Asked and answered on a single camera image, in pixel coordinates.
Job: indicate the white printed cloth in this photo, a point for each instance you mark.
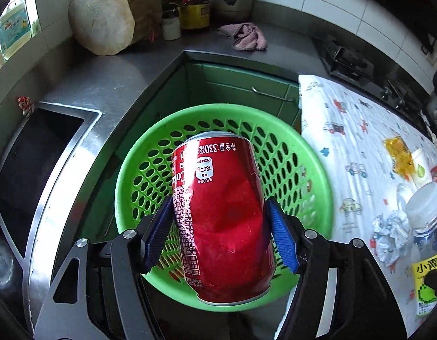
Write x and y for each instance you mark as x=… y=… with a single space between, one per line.
x=346 y=156

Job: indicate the clear plastic wrapper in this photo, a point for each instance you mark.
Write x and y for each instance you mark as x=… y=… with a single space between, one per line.
x=404 y=196

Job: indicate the steel pressure cooker pot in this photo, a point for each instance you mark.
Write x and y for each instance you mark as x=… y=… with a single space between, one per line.
x=232 y=7

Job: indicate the stainless steel sink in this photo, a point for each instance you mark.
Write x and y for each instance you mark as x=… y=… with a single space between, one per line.
x=34 y=170

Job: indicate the pink dish cloth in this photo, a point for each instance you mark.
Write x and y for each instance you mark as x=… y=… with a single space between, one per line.
x=247 y=37

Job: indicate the wall socket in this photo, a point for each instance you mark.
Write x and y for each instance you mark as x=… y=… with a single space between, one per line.
x=427 y=53

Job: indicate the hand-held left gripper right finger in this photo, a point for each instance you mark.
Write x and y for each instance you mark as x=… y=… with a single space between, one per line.
x=280 y=233

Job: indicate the round wooden chopping block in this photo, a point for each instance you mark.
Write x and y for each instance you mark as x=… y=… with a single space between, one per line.
x=101 y=17

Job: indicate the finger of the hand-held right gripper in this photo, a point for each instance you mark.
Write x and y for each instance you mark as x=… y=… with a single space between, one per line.
x=436 y=279

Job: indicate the red knitted scrubber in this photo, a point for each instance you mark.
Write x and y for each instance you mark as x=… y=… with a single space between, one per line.
x=25 y=106

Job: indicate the dented red soda can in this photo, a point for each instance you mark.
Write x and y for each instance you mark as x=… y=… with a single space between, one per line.
x=225 y=219

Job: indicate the large cooking oil bottle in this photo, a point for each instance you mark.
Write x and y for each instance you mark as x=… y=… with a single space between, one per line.
x=193 y=14

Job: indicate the small white seasoning jar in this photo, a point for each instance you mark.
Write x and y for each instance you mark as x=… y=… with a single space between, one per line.
x=171 y=26

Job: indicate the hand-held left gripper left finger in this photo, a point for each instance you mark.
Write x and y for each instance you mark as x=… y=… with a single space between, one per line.
x=161 y=230

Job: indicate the clear plastic bottle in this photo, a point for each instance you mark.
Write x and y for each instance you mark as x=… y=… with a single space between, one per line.
x=425 y=212

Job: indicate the crumpled white paper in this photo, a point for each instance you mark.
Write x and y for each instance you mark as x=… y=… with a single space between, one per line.
x=388 y=235

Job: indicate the green cabinet door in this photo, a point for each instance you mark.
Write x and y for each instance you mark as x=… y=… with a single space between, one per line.
x=239 y=81

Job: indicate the yellow plastic wrapper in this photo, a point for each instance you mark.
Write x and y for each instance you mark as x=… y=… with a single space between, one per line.
x=399 y=156

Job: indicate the yellow green drink carton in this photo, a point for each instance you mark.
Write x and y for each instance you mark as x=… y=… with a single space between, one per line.
x=425 y=297

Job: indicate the black gas stove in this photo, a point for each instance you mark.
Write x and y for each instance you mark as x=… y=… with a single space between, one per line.
x=349 y=63

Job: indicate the green perforated plastic basket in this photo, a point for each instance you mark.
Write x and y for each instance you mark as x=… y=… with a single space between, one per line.
x=275 y=138

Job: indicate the blue label detergent bottle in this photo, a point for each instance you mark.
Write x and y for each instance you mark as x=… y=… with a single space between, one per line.
x=13 y=32

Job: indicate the white paper cup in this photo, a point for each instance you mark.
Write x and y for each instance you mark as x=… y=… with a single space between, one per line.
x=421 y=166

